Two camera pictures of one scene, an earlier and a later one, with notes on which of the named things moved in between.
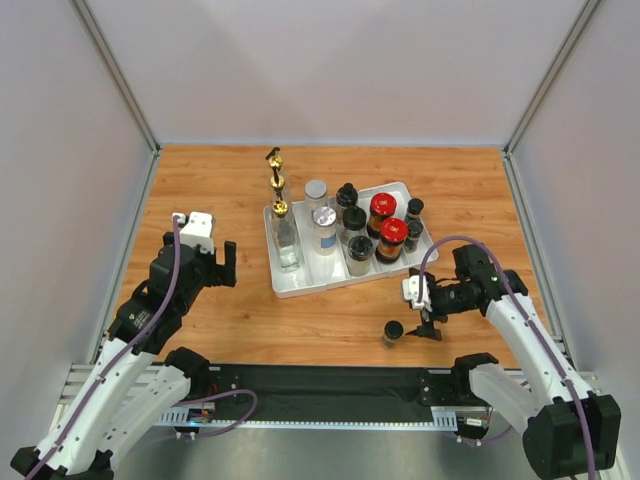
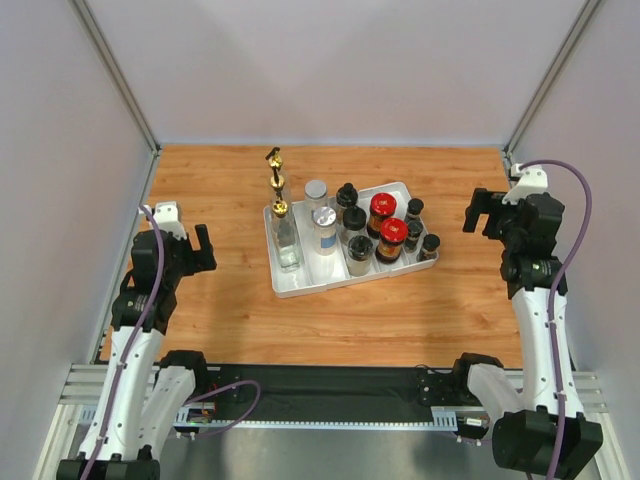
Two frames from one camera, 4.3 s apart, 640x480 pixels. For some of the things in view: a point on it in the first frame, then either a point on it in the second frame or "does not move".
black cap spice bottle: [347, 195] does not move
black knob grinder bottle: [354, 220] does not move
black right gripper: [426, 316] → [488, 213]
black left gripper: [220, 274] → [198, 260]
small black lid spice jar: [393, 329] → [431, 244]
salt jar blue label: [315, 194] does not move
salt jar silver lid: [325, 230] does not move
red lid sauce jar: [382, 205] does not move
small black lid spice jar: [415, 207] does not move
